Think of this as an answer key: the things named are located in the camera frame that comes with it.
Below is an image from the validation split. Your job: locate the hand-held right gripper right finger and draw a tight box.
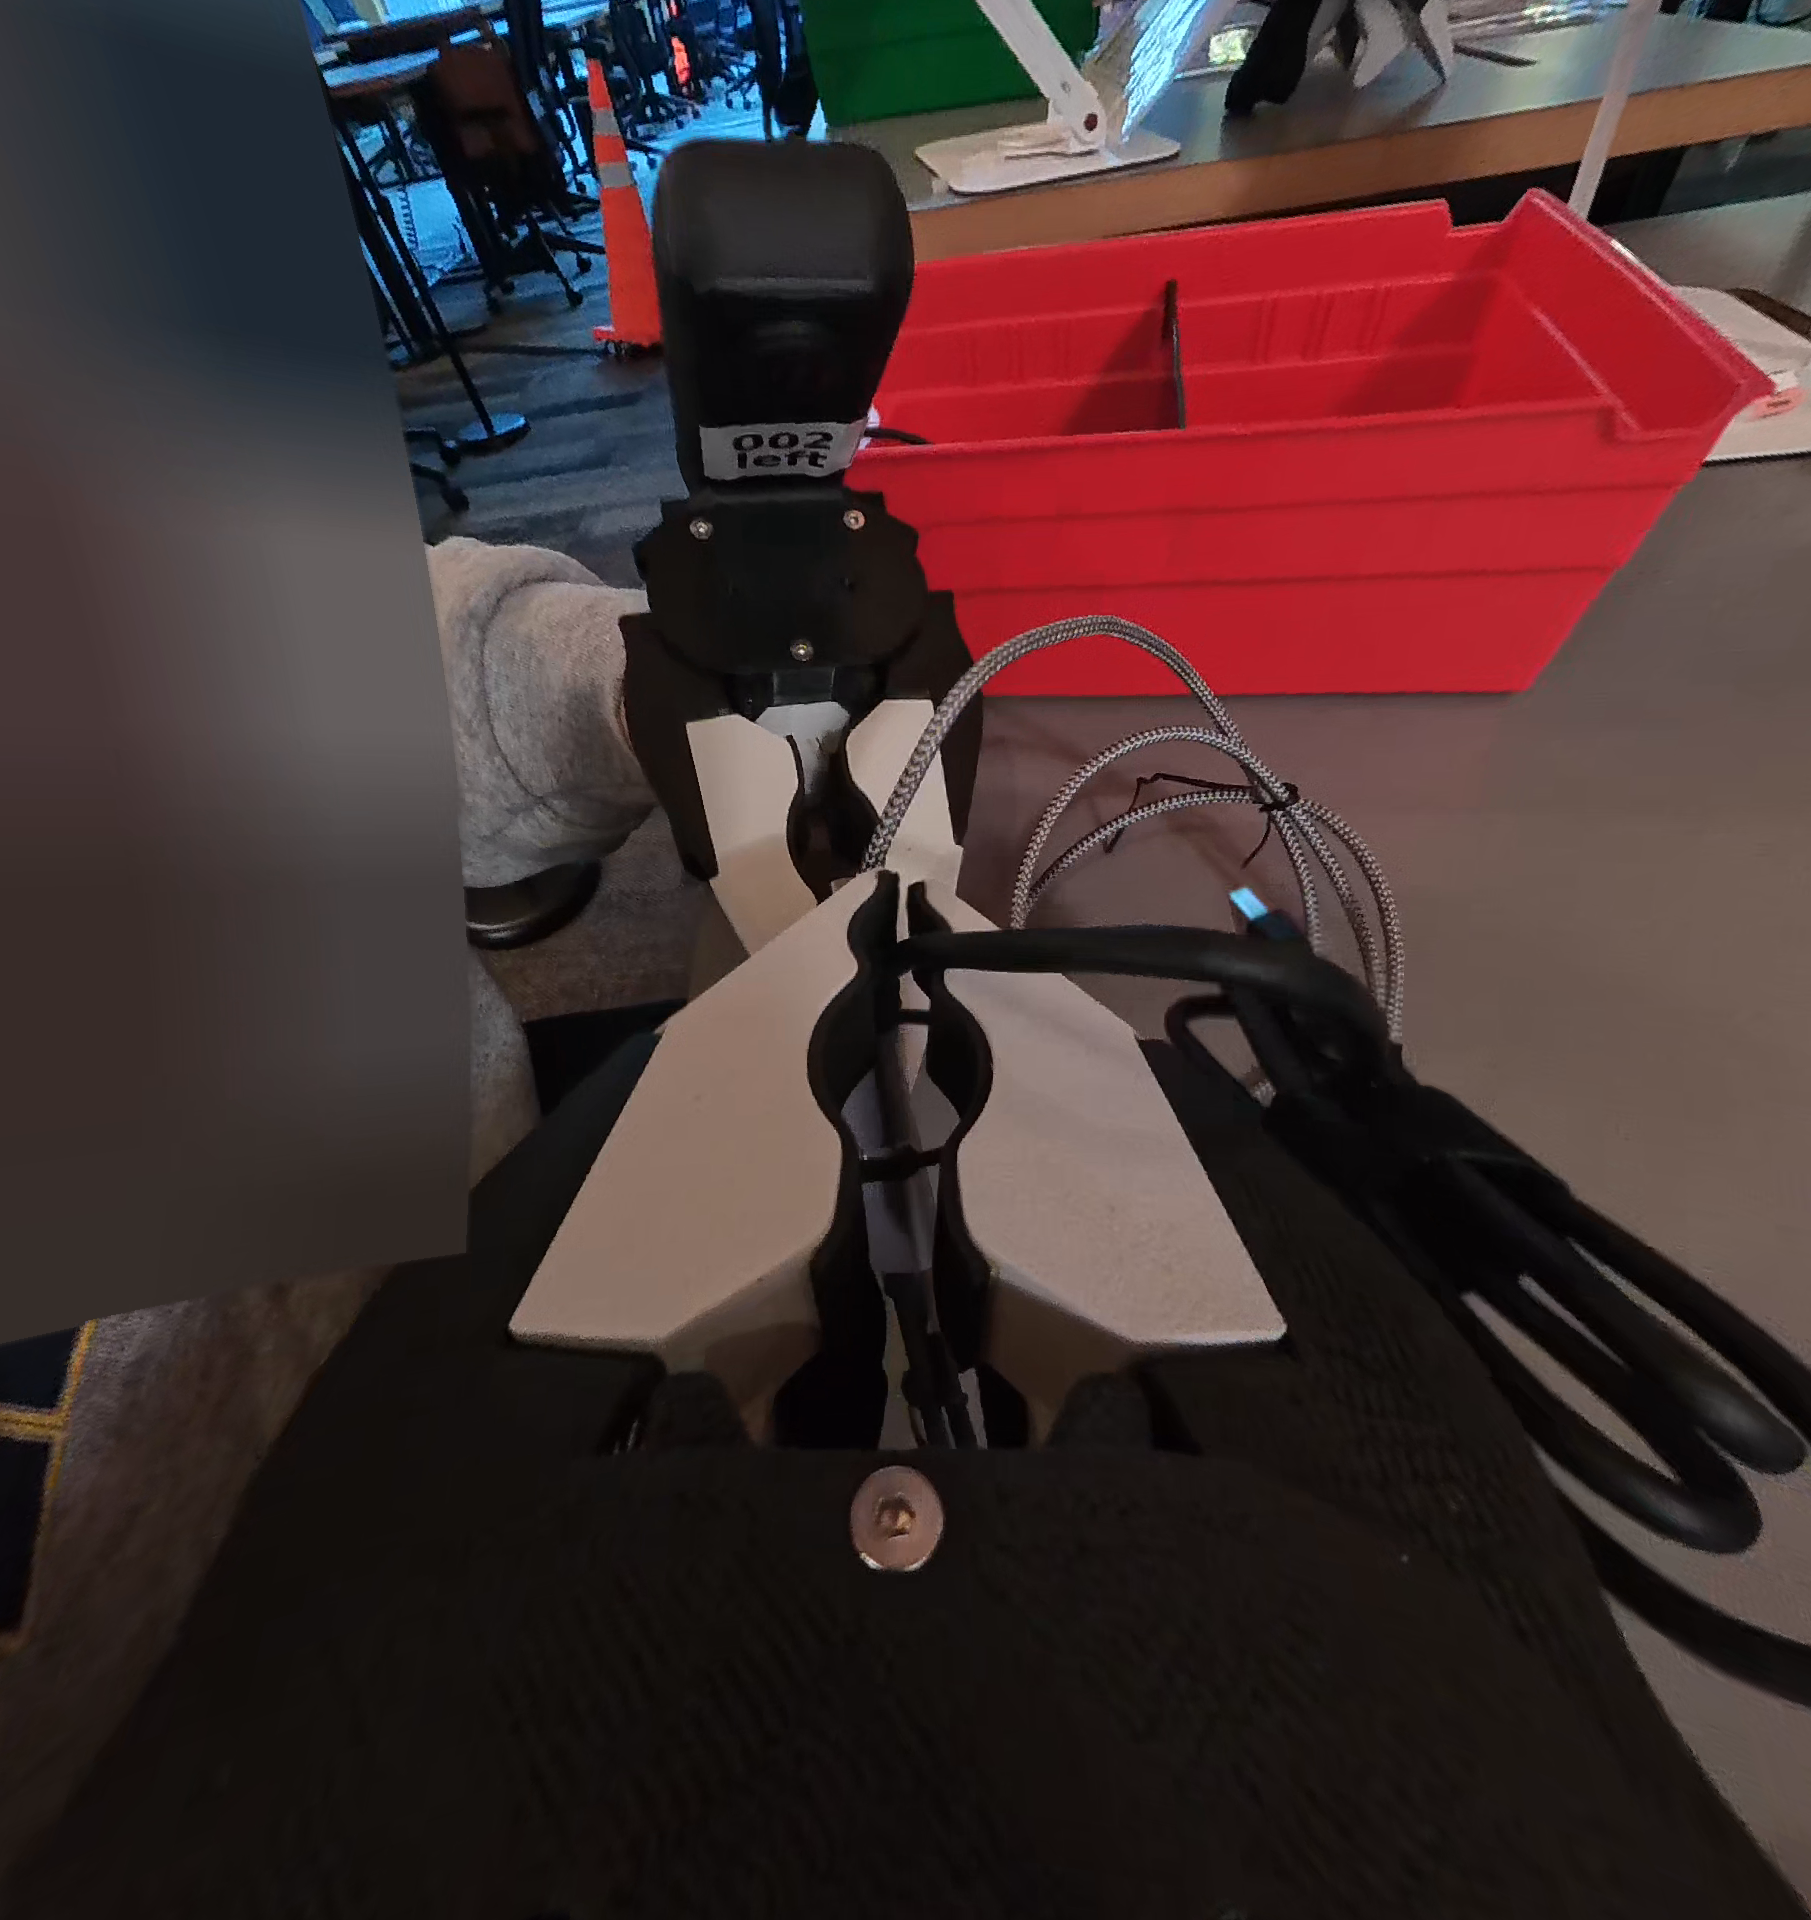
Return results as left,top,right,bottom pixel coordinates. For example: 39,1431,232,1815
905,885,1285,1443

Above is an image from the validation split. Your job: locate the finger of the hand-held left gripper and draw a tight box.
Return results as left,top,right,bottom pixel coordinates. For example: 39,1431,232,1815
691,714,835,957
843,692,961,906

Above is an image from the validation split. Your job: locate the grey braided cable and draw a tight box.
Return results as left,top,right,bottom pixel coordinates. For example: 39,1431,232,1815
864,616,1409,1052

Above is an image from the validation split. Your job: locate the black white device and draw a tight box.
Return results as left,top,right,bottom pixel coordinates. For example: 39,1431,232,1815
1222,0,1459,117

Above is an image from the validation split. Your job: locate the white articulated stand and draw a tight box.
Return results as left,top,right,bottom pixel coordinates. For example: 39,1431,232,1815
918,0,1238,197

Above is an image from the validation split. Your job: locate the wooden high table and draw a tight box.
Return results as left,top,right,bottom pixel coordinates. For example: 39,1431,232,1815
320,52,534,454

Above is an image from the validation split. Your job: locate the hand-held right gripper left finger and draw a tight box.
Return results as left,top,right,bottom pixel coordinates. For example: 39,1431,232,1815
508,869,902,1448

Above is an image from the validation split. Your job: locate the black cable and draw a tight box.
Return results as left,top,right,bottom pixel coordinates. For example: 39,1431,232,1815
844,921,1811,1727

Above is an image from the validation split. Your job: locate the red plastic bin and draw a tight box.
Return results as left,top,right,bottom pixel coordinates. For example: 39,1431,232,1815
844,190,1778,701

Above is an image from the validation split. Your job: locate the brown office chair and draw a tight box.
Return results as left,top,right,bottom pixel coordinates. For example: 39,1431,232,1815
432,41,592,308

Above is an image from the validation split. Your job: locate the orange traffic cone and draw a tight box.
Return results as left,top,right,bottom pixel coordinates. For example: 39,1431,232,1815
587,60,668,360

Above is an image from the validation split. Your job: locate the black twist tie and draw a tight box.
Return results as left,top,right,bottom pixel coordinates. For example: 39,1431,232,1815
1135,767,1301,871

